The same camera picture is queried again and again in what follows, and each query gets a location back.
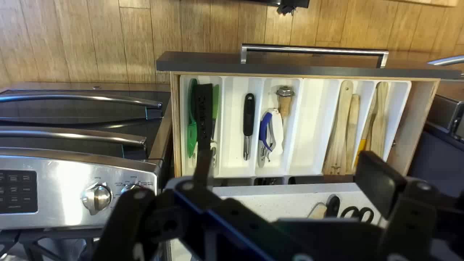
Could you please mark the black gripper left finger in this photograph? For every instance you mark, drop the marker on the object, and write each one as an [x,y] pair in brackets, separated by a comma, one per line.
[190,171]

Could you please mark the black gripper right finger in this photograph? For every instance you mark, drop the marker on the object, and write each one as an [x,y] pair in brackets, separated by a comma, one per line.
[378,181]

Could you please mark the wooden spoon in drawer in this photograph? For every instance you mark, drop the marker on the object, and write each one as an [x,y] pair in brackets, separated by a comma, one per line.
[374,132]

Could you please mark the black scissors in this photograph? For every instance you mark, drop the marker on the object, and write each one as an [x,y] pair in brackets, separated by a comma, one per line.
[359,213]

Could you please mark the black vegetable peeler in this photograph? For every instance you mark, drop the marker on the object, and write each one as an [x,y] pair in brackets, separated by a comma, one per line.
[248,123]

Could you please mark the light wooden spatula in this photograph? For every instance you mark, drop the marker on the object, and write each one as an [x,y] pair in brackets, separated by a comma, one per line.
[335,155]

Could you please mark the blue and white opener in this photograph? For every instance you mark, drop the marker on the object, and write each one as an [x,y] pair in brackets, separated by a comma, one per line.
[266,135]

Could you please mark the white cutlery tray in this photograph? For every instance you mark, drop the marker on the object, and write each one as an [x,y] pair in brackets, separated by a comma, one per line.
[304,132]

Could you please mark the wooden kitchen drawer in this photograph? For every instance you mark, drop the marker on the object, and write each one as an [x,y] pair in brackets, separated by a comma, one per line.
[255,61]

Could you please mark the cork bottle stopper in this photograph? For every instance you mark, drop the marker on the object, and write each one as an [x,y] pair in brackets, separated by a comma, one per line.
[284,96]

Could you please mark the stainless steel stove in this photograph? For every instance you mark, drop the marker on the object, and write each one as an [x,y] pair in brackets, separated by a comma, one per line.
[65,158]

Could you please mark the green handled utensil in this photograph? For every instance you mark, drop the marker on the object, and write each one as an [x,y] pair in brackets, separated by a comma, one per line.
[198,93]

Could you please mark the black handled knife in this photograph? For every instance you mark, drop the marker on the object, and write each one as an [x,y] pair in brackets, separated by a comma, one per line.
[327,209]

